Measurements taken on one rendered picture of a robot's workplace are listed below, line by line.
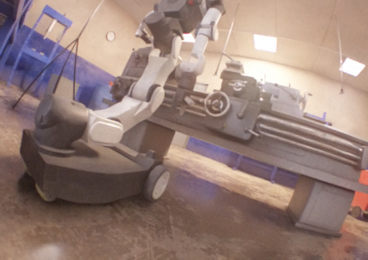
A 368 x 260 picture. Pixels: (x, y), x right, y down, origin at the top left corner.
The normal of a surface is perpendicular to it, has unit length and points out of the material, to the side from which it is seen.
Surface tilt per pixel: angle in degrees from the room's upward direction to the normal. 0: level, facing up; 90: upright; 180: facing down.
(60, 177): 90
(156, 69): 85
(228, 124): 90
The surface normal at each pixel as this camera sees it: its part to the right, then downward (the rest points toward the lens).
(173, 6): -0.41, -0.09
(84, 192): 0.73, 0.22
